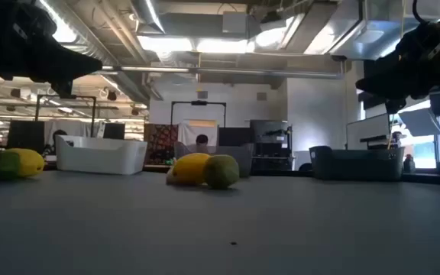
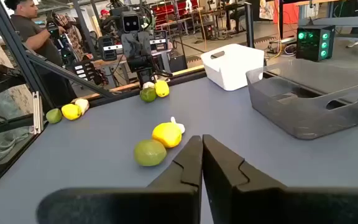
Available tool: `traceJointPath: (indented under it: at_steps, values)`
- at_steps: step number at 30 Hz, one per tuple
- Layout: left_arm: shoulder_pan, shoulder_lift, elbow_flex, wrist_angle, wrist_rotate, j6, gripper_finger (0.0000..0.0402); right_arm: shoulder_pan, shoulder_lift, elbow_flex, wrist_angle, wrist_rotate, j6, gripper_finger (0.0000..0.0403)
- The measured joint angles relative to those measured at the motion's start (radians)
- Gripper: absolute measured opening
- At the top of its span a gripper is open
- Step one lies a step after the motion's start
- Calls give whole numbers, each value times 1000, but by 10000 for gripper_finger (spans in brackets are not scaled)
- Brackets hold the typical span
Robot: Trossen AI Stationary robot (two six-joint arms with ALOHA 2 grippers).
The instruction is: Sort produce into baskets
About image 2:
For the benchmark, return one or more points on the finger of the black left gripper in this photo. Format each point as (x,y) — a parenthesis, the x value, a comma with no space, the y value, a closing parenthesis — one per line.
(151,76)
(141,77)

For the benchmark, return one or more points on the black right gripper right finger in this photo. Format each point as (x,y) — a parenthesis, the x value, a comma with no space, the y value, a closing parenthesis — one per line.
(259,205)

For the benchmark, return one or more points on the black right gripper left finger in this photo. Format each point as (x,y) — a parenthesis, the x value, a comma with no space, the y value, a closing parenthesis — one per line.
(166,205)

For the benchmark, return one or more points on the white garlic bulb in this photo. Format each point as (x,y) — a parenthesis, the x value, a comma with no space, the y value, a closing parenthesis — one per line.
(82,105)
(179,126)
(148,84)

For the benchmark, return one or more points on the yellow lemon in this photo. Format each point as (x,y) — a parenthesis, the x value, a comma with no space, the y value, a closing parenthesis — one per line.
(162,88)
(166,135)
(71,111)

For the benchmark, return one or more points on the green lime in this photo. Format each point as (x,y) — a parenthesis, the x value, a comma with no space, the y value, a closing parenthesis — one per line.
(53,116)
(149,152)
(148,95)

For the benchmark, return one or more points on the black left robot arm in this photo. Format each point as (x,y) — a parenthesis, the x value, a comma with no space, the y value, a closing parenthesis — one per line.
(113,26)

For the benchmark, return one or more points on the black box with white stripe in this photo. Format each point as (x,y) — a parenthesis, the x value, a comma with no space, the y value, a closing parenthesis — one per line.
(107,48)
(158,40)

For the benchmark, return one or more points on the wooden table side board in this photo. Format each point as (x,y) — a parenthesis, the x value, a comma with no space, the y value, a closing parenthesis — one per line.
(188,69)

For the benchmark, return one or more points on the person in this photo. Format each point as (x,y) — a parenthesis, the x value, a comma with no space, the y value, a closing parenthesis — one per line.
(26,29)
(104,15)

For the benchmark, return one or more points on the red cabinet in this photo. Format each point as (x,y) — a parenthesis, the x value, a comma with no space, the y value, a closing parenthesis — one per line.
(166,12)

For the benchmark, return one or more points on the black device with white labels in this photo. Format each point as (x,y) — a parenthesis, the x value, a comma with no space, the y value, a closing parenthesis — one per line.
(84,71)

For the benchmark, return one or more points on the white plastic basket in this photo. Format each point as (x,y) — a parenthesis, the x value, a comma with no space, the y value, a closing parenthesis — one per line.
(235,71)

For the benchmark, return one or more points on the grey translucent plastic basket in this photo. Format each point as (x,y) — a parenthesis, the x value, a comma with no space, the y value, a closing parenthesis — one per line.
(291,118)

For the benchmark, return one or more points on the black computer with green lights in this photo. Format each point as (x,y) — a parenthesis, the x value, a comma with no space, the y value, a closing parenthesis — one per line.
(312,46)

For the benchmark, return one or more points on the silver metal bracket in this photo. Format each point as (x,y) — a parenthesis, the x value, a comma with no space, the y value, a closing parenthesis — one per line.
(37,115)

